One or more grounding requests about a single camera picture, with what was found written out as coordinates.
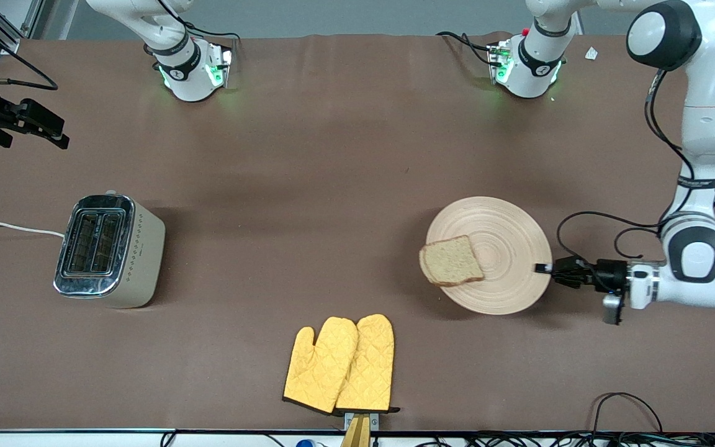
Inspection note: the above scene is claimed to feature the black right base cable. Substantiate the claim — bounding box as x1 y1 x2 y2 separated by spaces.
181 22 241 43

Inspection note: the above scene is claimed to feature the yellow quilted oven mitt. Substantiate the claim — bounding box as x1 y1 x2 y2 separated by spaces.
282 317 359 415
335 314 400 414

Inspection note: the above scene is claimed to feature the slice of brown bread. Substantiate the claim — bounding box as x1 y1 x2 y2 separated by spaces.
419 235 485 287

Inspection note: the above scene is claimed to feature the black base cable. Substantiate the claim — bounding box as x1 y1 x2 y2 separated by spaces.
181 22 241 43
437 31 496 68

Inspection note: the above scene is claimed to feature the aluminium frame profile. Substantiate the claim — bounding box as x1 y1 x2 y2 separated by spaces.
0 0 45 55

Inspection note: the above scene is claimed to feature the looped black cable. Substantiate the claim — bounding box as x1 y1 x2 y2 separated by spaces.
592 392 664 435

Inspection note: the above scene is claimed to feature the white toaster power cable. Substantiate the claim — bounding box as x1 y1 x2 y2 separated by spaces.
0 222 65 238

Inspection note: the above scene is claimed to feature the cream and chrome toaster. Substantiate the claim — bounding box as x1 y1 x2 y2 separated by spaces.
53 191 166 309

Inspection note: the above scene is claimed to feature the metal and wood camera bracket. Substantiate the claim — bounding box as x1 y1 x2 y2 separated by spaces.
340 412 380 447

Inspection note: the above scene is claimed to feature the black left base cable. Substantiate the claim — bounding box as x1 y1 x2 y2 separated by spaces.
437 31 496 68

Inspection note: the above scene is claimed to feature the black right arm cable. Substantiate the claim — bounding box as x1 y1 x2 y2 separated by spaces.
0 11 60 91

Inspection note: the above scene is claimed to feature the round wooden plate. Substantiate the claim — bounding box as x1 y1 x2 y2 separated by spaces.
426 196 552 315

